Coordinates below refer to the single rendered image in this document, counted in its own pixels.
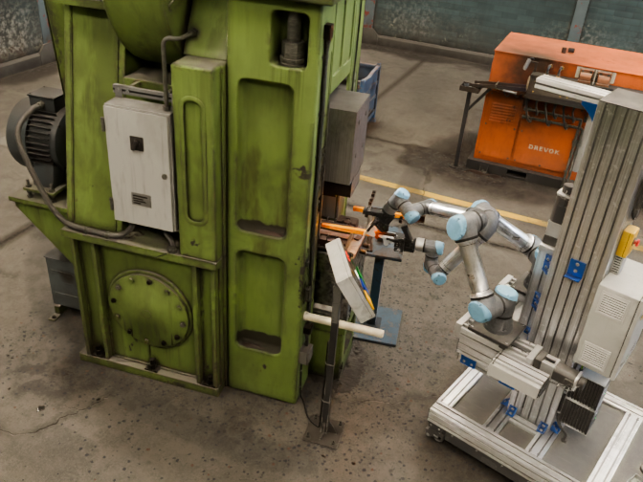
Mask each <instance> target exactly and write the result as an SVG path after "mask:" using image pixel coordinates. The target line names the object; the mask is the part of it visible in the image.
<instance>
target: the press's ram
mask: <svg viewBox="0 0 643 482"><path fill-rule="evenodd" d="M369 100H370V94H365V93H359V92H353V91H347V90H341V89H335V90H334V91H333V92H332V93H331V94H330V95H329V101H330V107H329V120H328V132H327V145H326V156H325V169H324V180H325V181H326V182H332V183H337V184H342V185H347V186H350V184H351V182H352V180H353V179H354V177H355V176H356V174H357V172H358V171H359V169H360V167H361V166H362V164H363V160H364V152H365V143H366V127H367V118H368V108H369Z"/></svg>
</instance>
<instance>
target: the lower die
mask: <svg viewBox="0 0 643 482"><path fill-rule="evenodd" d="M321 223H328V224H334V225H341V226H347V227H352V228H354V226H351V225H350V226H349V225H347V224H342V223H337V222H335V223H334V222H333V221H328V220H327V221H326V220H323V219H321ZM320 232H321V236H320V246H324V247H325V244H326V237H327V234H328V233H329V237H328V238H327V243H329V242H331V241H333V240H334V239H335V236H336V235H337V238H340V239H341V241H342V242H343V244H344V246H345V248H346V249H347V248H348V246H349V244H350V242H351V240H352V238H353V234H354V233H350V232H349V231H344V230H336V229H331V228H327V227H322V226H321V230H320Z"/></svg>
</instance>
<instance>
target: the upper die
mask: <svg viewBox="0 0 643 482"><path fill-rule="evenodd" d="M360 172H361V168H360V169H359V171H358V172H357V174H356V176H355V177H354V179H353V180H352V182H351V184H350V186H347V185H342V184H337V183H332V182H326V181H323V193H328V194H334V195H339V196H343V197H348V198H350V197H351V195H352V194H353V192H354V190H355V188H356V187H357V185H358V184H359V181H360Z"/></svg>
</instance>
